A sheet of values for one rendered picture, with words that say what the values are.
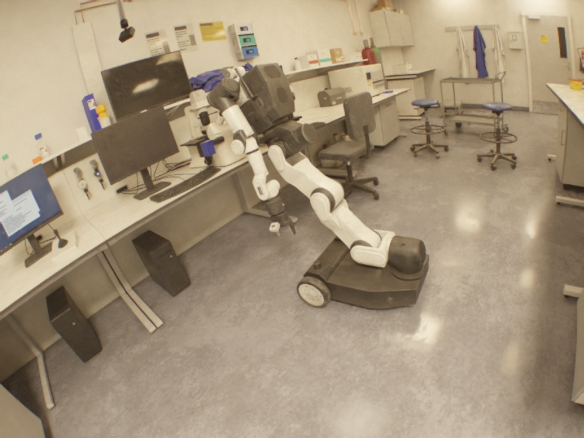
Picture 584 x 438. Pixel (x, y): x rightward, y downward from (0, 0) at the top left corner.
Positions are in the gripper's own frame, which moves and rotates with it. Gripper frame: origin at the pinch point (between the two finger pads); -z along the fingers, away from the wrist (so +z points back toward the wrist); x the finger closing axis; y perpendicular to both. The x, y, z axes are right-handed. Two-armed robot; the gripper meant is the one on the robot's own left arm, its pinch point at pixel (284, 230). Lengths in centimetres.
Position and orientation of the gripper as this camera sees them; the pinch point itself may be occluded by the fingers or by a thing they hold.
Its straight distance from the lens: 157.0
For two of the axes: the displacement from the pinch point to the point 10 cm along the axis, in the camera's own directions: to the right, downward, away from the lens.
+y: -4.8, 4.7, -7.4
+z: -3.5, -8.8, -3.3
